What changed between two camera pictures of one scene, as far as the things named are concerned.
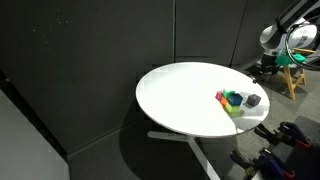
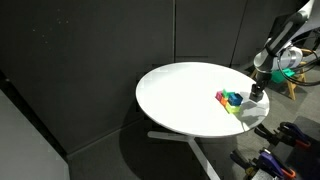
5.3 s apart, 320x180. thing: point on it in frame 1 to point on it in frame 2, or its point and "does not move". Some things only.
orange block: [223, 101] does not move
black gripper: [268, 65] to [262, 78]
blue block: [235, 99] does not move
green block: [227, 94] does not move
